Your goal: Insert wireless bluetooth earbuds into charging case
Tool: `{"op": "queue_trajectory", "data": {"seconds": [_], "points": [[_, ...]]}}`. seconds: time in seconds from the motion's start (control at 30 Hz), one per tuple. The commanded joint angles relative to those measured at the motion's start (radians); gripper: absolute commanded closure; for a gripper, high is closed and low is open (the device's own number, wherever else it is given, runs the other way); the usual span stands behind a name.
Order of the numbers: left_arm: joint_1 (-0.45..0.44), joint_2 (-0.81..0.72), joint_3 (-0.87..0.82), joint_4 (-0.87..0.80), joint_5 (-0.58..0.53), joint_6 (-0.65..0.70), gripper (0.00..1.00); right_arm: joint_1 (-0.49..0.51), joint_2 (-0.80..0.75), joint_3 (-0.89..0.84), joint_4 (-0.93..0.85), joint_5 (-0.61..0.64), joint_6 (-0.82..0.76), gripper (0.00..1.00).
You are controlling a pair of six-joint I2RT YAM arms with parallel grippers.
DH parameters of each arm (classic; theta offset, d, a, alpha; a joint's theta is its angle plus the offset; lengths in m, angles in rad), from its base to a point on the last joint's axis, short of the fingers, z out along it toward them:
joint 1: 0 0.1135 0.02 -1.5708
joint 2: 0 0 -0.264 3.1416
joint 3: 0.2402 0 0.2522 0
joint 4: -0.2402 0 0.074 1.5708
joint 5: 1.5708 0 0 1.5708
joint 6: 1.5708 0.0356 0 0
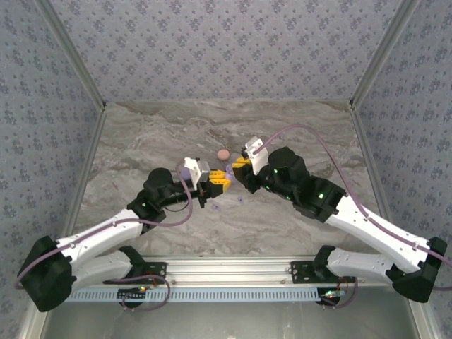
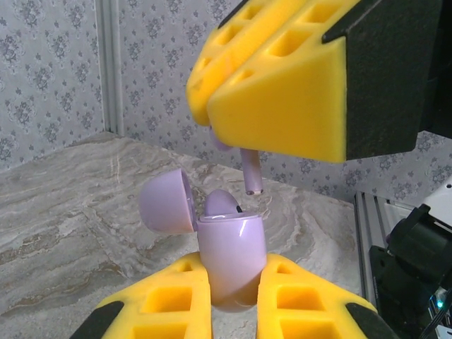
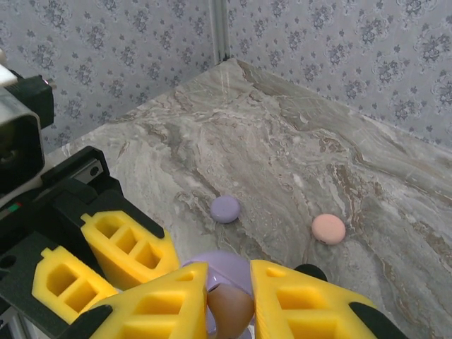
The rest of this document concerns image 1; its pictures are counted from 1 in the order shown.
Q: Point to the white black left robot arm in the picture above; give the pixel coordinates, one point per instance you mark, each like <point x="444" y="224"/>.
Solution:
<point x="99" y="229"/>

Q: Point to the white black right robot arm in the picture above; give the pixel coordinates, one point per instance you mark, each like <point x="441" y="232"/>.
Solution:
<point x="381" y="229"/>

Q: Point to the round pink charging case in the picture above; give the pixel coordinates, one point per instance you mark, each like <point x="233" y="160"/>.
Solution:
<point x="223" y="154"/>

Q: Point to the small black circuit board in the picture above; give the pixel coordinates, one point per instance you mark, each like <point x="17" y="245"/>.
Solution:
<point x="332" y="294"/>
<point x="132" y="295"/>

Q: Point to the aluminium table edge rail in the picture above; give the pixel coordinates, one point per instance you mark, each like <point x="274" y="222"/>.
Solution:
<point x="84" y="173"/>
<point x="226" y="101"/>
<point x="370" y="162"/>

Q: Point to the wide aluminium mounting rail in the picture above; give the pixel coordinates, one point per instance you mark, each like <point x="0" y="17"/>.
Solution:
<point x="226" y="272"/>

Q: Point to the aluminium frame post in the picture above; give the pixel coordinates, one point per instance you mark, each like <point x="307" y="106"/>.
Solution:
<point x="385" y="53"/>
<point x="70" y="53"/>

